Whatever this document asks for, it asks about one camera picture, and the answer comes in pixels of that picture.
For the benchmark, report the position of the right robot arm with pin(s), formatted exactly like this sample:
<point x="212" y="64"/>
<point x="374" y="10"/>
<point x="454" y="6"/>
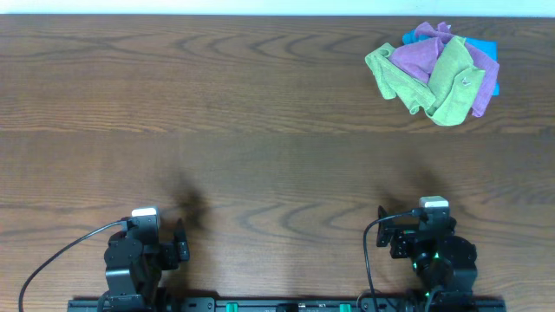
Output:
<point x="443" y="261"/>

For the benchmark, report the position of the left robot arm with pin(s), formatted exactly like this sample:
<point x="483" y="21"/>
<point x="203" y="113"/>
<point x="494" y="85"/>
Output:
<point x="135" y="260"/>

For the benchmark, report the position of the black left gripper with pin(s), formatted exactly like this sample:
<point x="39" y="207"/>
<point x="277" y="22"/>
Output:
<point x="172" y="250"/>

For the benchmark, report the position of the blue cloth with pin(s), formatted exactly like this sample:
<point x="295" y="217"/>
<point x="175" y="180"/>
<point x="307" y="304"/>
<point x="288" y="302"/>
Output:
<point x="483" y="45"/>

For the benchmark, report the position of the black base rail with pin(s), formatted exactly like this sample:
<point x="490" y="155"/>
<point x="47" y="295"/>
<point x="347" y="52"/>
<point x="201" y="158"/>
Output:
<point x="208" y="304"/>

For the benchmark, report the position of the purple cloth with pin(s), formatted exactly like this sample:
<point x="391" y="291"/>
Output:
<point x="418" y="56"/>

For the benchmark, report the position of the light green cloth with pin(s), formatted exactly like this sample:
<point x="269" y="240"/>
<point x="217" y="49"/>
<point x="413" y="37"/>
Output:
<point x="455" y="83"/>

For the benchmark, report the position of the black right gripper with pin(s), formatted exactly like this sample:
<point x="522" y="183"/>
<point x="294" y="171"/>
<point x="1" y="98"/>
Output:
<point x="395" y="237"/>

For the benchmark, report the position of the olive green cloth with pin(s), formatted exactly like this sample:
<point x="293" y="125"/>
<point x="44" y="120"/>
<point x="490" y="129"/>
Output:
<point x="393" y="82"/>

